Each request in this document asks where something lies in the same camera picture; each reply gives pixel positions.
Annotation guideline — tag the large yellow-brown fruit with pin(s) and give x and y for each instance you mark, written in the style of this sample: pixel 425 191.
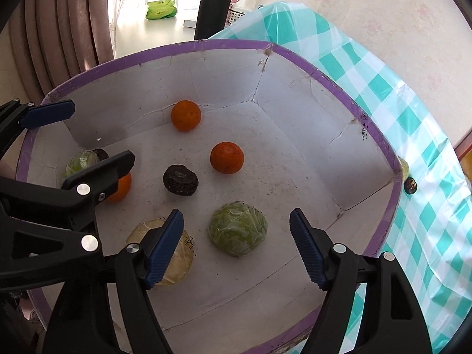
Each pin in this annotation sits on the large yellow-brown fruit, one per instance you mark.
pixel 183 255

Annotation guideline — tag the green snack packet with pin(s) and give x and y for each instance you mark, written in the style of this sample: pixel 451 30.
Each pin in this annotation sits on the green snack packet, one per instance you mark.
pixel 161 9

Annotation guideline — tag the dark mangosteen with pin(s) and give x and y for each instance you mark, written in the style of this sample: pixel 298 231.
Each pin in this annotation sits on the dark mangosteen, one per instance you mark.
pixel 181 181
pixel 410 186

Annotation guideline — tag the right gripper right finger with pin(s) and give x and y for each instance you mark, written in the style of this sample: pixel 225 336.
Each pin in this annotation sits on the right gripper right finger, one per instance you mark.
pixel 392 320

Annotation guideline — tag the dark mangosteen back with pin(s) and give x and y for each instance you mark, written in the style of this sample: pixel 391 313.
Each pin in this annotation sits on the dark mangosteen back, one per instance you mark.
pixel 410 186

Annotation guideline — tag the green fruit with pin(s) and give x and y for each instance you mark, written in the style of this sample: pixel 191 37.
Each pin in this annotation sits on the green fruit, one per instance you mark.
pixel 82 160
pixel 237 228

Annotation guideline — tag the wrapped yellow-green fruit back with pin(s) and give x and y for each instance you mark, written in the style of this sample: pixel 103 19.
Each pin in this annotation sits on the wrapped yellow-green fruit back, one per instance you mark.
pixel 404 169

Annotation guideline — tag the pink floral curtain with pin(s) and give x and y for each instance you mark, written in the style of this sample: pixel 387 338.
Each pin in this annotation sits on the pink floral curtain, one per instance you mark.
pixel 53 41

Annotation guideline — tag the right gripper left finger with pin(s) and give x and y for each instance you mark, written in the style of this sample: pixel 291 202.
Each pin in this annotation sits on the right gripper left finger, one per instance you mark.
pixel 82 322

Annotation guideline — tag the purple cardboard box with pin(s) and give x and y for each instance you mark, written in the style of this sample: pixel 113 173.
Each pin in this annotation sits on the purple cardboard box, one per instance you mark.
pixel 306 145

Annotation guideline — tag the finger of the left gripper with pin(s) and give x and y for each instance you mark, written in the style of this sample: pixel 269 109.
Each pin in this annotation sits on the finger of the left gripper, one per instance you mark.
pixel 17 117
pixel 63 207

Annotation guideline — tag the dark mangosteen front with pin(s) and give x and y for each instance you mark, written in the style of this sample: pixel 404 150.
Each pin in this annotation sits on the dark mangosteen front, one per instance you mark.
pixel 181 181

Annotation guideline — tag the teal white checkered tablecloth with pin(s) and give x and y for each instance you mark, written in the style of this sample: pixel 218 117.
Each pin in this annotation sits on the teal white checkered tablecloth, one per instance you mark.
pixel 431 231

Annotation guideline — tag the black thermos bottle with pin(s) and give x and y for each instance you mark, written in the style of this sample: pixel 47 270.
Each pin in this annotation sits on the black thermos bottle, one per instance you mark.
pixel 211 18

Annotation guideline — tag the green fruit front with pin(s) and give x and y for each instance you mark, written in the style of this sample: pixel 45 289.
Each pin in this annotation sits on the green fruit front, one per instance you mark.
pixel 237 228

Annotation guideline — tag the small orange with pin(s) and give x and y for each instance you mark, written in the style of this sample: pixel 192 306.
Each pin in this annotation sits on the small orange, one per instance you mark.
pixel 185 115

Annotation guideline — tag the wrapped green fruit in box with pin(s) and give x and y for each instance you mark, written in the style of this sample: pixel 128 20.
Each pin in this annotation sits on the wrapped green fruit in box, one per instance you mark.
pixel 82 160

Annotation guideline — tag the brown wooden door frame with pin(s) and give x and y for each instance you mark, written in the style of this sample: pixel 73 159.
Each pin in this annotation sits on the brown wooden door frame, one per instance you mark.
pixel 462 148

